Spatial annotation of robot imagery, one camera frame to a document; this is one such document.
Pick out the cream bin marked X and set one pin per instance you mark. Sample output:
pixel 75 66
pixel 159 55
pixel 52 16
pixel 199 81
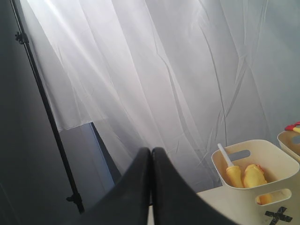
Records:
pixel 275 203

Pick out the headless yellow rubber chicken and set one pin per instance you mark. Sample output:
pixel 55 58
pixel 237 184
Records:
pixel 253 177

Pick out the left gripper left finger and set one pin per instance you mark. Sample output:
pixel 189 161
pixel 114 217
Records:
pixel 127 203

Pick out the black backdrop stand pole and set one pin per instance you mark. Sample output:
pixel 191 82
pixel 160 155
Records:
pixel 22 38

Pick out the cream bin marked O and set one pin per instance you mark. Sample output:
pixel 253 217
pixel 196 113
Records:
pixel 289 142

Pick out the severed chicken head with tube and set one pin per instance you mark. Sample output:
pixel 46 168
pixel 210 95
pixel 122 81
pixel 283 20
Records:
pixel 233 172

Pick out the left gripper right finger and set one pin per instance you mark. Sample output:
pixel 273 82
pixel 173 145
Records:
pixel 174 201

